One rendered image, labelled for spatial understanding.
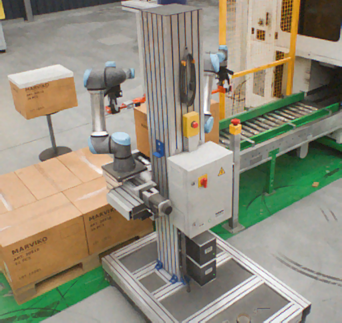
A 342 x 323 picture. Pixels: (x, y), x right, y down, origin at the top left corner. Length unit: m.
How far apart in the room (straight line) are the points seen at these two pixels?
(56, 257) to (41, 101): 2.06
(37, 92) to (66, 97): 0.33
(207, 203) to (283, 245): 1.38
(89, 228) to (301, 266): 1.68
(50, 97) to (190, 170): 2.85
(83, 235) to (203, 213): 1.16
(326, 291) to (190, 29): 2.15
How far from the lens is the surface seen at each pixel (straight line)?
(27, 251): 3.36
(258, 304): 3.10
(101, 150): 2.81
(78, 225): 3.42
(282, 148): 4.36
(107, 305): 3.42
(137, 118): 3.69
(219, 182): 2.63
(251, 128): 4.62
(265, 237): 3.95
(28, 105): 4.96
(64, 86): 5.04
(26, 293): 3.57
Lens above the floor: 2.46
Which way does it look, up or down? 28 degrees down
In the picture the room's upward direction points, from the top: 3 degrees counter-clockwise
